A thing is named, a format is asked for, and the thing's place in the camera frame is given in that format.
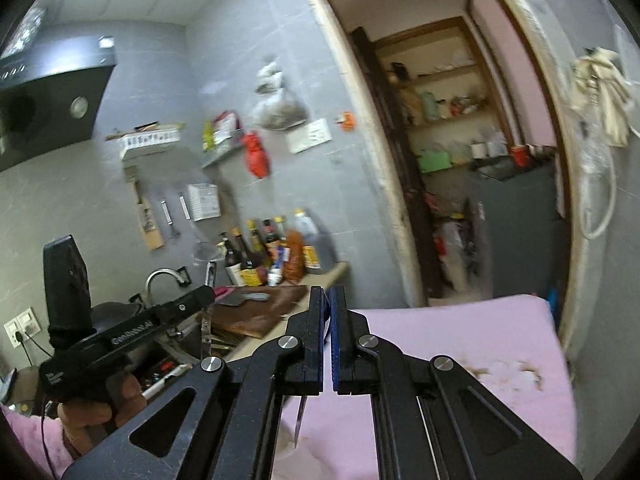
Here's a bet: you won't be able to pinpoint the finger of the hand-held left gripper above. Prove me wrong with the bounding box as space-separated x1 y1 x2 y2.
150 286 217 333
62 286 326 480

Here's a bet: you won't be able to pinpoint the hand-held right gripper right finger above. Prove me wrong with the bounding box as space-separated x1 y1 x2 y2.
328 286 583 480

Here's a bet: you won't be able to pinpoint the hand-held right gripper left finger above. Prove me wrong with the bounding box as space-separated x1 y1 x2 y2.
62 286 326 480

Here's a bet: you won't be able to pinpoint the person's left forearm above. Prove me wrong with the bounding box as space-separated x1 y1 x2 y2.
0 402 83 480

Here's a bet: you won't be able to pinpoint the person's left hand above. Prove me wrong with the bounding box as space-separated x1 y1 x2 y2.
57 372 148 461

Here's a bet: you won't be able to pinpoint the metal faucet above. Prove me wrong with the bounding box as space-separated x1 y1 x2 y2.
145 269 187 307

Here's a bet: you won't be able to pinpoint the wooden cutting board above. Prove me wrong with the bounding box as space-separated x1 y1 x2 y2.
210 284 308 339

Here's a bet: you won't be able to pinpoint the cleaver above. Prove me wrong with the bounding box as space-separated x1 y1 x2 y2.
220 290 271 308

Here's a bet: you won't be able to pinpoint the dark pump sauce bottle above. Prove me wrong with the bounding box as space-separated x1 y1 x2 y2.
220 232 242 286

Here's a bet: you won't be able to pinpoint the beige kitchen counter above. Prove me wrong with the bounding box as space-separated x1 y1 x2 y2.
220 261 351 361

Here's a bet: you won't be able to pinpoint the induction cooker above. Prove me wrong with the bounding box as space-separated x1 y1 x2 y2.
132 350 201 401

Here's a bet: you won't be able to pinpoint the dark sauce bottle yellow label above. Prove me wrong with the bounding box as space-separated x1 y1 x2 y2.
232 230 263 287

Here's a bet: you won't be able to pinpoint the white socket with plug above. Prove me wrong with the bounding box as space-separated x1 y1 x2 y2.
4 306 42 349

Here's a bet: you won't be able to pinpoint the orange seasoning packet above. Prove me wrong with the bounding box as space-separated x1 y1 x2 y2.
284 230 306 282

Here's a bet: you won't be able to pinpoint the large oil jug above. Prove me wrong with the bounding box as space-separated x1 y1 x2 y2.
292 209 337 275

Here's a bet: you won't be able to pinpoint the hanging wooden board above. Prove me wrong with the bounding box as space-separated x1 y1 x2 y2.
127 175 166 252

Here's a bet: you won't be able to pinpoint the white box grater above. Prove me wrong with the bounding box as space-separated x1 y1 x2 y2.
187 183 221 222

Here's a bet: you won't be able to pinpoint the black cap sauce bottle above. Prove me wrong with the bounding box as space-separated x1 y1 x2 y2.
262 219 282 261

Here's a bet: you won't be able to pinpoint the pink floral tablecloth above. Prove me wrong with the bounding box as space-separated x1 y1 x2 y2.
275 294 576 480

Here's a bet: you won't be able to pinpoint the red plastic bag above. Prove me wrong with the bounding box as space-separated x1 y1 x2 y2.
242 132 271 179

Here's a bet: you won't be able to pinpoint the red snack packet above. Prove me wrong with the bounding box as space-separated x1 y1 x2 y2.
214 111 242 147

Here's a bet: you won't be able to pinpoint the green box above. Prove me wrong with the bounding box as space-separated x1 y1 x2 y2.
417 150 453 174

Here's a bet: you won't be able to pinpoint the grey cabinet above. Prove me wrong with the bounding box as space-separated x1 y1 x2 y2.
470 160 563 301

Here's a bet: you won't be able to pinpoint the hanging bag of dried goods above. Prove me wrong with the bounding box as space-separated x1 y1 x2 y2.
250 57 308 131

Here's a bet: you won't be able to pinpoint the wooden shelf unit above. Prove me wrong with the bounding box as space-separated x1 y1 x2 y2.
350 15 516 301

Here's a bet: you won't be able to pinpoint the black range hood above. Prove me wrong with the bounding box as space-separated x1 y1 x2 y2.
0 35 118 172

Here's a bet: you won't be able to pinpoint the teal jar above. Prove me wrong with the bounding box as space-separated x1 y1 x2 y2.
420 91 441 121

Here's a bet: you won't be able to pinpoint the cream rubber gloves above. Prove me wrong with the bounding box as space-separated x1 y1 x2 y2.
570 47 640 147

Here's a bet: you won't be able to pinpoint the white wall basket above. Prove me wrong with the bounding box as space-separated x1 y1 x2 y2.
107 122 183 161

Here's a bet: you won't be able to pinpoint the wooden door frame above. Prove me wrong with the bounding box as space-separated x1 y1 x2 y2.
302 0 591 361

